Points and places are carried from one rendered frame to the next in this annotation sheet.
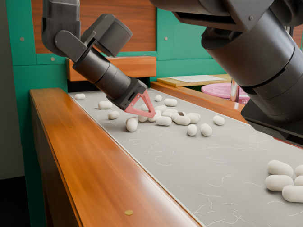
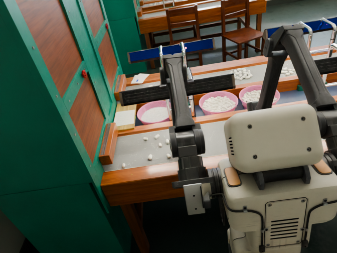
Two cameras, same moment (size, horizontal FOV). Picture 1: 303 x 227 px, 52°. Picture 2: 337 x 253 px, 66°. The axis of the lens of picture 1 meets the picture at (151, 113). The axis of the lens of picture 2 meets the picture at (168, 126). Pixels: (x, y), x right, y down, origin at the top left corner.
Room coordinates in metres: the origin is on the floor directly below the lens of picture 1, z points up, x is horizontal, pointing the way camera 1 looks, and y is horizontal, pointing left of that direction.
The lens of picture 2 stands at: (0.16, 1.03, 1.77)
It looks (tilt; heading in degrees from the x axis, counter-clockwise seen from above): 37 degrees down; 298
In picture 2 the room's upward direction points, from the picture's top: 11 degrees counter-clockwise
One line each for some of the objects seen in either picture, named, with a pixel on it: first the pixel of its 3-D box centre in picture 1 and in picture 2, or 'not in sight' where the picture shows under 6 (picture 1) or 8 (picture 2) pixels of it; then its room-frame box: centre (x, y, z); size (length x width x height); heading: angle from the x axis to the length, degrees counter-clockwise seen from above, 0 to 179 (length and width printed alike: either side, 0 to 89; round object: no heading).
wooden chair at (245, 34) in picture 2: not in sight; (243, 34); (0.70, -2.59, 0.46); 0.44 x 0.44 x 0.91; 44
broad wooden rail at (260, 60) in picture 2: not in sight; (224, 74); (0.62, -1.04, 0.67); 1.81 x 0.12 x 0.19; 24
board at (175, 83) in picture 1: (205, 79); (125, 115); (1.14, -0.20, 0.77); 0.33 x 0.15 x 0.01; 114
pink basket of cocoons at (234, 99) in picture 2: not in sight; (218, 106); (0.54, -0.47, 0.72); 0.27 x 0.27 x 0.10
